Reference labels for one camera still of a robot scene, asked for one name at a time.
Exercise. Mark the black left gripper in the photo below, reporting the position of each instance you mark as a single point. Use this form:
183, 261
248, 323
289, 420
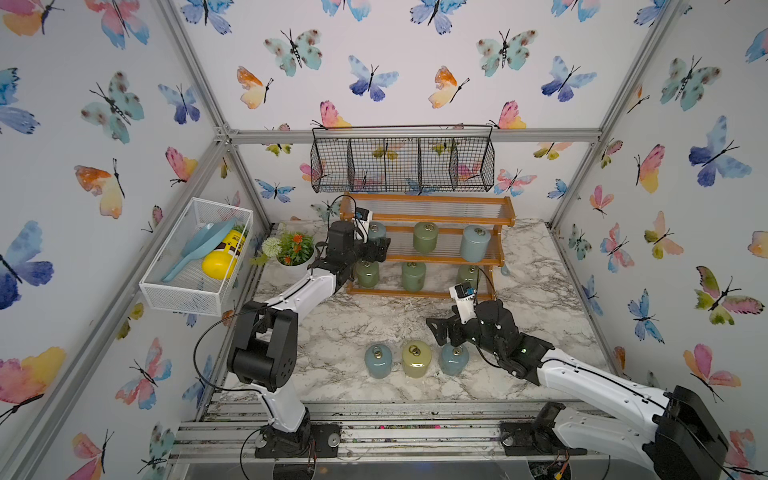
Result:
380, 250

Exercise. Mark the white wire wall basket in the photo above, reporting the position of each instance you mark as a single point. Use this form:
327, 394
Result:
193, 271

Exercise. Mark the green canister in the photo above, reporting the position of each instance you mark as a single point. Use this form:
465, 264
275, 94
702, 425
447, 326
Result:
413, 275
425, 237
469, 274
367, 274

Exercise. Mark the aluminium front rail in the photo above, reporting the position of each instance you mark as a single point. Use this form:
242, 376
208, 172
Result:
378, 432

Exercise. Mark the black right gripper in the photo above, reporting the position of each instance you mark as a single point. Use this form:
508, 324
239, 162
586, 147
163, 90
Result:
455, 325

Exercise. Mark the green canister middle centre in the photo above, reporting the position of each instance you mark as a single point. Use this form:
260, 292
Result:
425, 237

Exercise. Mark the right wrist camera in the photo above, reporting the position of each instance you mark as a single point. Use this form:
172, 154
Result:
464, 295

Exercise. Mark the green canister bottom right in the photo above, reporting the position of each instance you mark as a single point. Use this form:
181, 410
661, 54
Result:
469, 274

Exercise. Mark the blue canister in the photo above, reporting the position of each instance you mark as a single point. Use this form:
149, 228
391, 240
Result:
453, 359
475, 243
379, 361
376, 231

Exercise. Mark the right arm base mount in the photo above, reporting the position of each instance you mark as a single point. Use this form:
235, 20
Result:
537, 436

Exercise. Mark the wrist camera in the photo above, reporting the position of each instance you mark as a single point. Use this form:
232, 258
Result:
361, 221
464, 295

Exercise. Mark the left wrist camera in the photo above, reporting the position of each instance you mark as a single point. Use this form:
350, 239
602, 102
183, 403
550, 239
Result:
361, 221

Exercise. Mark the black wire wall basket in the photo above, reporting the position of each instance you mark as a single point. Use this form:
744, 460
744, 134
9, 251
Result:
413, 160

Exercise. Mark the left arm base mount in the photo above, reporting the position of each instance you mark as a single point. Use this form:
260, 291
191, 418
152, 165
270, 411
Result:
311, 440

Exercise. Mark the wooden three-tier shelf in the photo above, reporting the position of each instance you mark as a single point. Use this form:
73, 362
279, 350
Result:
441, 232

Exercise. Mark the green canister bottom left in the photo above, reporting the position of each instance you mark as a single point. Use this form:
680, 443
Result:
367, 274

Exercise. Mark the green canister bottom centre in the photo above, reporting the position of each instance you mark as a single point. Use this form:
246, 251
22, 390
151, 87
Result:
413, 275

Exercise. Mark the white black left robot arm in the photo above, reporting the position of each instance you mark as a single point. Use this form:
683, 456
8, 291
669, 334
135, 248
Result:
264, 347

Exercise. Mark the yellow canister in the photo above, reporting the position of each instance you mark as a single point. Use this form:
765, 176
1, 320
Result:
416, 357

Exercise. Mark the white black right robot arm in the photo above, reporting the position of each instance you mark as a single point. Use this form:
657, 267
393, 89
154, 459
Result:
670, 433

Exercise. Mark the white potted flower plant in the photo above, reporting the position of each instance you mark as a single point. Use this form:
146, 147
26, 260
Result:
293, 251

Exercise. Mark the light blue plastic scoop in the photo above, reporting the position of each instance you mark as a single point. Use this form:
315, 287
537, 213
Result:
200, 245

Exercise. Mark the yellow bottle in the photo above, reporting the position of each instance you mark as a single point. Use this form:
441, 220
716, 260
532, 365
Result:
220, 263

